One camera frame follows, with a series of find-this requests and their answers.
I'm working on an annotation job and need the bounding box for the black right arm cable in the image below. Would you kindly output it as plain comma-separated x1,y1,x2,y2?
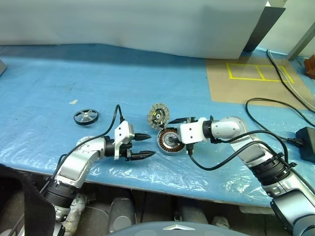
187,129,315,195

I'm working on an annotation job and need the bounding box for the thin black cable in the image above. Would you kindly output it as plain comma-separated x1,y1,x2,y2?
269,50,315,111

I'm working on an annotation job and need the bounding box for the brown wooden object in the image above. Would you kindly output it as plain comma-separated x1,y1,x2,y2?
304,54,315,80

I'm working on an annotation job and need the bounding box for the grey robot torso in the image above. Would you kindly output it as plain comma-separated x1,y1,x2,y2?
105,221,237,236

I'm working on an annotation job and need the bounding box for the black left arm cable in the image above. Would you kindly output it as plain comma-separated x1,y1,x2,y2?
39,104,125,195

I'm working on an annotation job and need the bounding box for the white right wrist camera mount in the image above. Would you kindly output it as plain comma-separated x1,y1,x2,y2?
179,117,207,145

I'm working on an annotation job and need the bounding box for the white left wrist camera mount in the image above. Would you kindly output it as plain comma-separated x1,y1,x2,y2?
113,120,135,160

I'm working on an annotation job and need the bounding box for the black-rimmed spoked rotor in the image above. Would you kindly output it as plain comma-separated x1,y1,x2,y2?
73,108,99,126

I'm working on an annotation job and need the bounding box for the black panel stand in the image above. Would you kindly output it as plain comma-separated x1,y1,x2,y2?
242,6,286,53

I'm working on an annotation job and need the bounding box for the blue plastic table cover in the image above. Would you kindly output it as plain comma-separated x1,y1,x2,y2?
0,43,315,207

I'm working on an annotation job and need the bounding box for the black power adapter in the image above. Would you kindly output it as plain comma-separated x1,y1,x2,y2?
295,126,315,163

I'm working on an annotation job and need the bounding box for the grey aluminium post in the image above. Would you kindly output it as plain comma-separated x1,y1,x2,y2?
286,14,315,61

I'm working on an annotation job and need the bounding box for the white backdrop board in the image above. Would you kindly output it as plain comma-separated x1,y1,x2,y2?
0,0,274,60

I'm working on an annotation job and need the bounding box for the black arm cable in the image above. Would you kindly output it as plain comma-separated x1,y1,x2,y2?
39,104,125,195
187,129,315,195

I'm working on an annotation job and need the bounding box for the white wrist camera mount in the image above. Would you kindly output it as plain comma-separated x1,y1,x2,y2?
113,120,135,160
179,117,207,145

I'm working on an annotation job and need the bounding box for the brown cardboard sheet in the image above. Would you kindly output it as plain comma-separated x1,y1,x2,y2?
205,53,315,110

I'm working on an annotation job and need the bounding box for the yellow tape rectangle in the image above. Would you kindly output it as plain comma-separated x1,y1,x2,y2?
226,63,295,83

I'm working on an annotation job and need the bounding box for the motor housing with copper windings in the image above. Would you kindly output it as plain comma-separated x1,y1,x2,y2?
156,127,184,156

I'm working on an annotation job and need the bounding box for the white wrapped bundle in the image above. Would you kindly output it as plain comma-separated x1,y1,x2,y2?
66,193,87,232

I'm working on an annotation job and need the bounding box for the white shoe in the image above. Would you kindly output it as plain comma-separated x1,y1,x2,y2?
213,215,231,229

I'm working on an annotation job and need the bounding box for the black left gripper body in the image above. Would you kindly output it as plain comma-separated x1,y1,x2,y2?
120,140,135,162

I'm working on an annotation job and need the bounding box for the black fabric strap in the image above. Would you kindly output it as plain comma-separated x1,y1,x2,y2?
21,172,56,236

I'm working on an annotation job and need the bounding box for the thick black power cable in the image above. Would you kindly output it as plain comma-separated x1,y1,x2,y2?
245,97,315,148

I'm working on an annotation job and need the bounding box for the thin white cable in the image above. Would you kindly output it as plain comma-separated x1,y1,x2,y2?
267,49,315,109

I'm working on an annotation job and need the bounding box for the grey rounded shape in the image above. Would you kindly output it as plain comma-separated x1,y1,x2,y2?
179,205,210,225
109,191,136,233

